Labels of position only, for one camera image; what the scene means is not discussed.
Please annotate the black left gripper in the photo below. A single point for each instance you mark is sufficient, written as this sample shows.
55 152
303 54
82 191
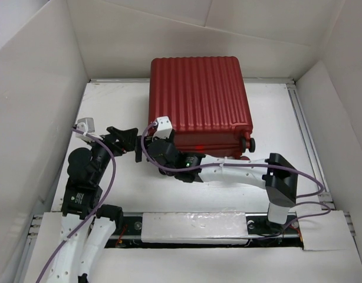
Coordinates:
127 139

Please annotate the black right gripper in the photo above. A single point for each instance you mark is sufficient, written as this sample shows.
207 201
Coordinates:
150 143

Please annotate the red hard-shell suitcase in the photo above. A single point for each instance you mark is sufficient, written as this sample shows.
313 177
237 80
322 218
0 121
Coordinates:
206 102

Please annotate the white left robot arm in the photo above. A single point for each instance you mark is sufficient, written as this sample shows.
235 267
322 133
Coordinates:
86 222

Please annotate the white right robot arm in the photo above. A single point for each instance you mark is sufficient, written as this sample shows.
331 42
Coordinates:
274 174

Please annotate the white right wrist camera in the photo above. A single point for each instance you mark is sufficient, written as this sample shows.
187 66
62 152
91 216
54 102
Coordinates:
163 128

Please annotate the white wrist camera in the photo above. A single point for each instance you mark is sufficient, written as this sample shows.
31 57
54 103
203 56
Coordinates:
84 129
163 128

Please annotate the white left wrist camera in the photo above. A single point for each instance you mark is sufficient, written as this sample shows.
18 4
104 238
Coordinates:
84 129

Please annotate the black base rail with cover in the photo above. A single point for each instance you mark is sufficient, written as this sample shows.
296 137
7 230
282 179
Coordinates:
172 230

